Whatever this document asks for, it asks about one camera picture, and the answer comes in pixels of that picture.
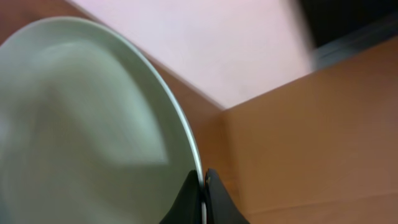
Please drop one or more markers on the brown cardboard box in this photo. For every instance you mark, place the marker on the brown cardboard box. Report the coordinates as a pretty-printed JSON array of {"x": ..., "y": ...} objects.
[{"x": 322, "y": 149}]

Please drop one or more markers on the mint plate with blue stain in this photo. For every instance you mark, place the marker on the mint plate with blue stain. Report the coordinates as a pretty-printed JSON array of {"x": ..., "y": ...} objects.
[{"x": 90, "y": 132}]

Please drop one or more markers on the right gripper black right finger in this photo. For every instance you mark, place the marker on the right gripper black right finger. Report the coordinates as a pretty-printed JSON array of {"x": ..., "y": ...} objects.
[{"x": 220, "y": 208}]

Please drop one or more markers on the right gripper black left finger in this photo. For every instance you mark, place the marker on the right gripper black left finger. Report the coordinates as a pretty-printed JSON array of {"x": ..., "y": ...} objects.
[{"x": 186, "y": 208}]

